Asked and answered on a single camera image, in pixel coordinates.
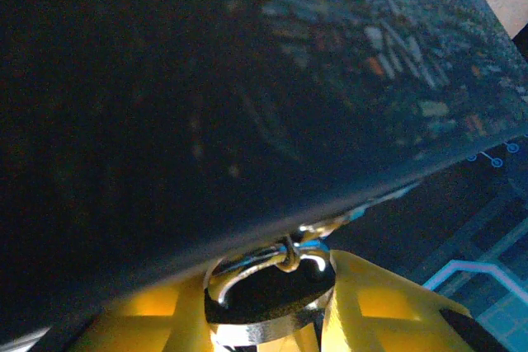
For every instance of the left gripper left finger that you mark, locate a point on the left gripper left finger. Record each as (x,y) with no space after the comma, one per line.
(156,323)

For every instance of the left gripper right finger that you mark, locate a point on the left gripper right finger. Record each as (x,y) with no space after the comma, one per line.
(383,319)

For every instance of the silver and black padlock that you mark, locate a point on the silver and black padlock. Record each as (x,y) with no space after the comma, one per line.
(268,306)

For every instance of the dark painting print box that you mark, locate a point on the dark painting print box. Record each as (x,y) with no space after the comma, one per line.
(185,100)

